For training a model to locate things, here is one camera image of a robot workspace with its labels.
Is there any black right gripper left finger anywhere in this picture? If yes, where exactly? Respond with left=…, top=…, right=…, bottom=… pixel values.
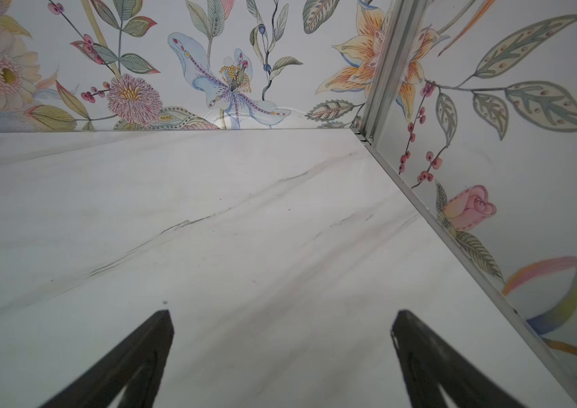
left=43, top=309, right=174, bottom=407

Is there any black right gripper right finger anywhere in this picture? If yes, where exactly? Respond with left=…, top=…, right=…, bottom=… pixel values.
left=390, top=309, right=523, bottom=407

